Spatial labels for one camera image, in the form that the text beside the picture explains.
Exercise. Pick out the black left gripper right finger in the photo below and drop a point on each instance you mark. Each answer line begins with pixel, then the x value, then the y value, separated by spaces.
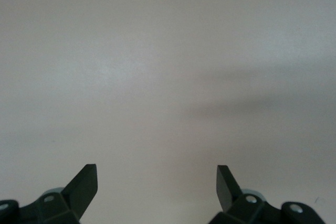
pixel 227 190

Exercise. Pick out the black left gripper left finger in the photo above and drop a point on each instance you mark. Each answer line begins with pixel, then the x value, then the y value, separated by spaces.
pixel 78 192

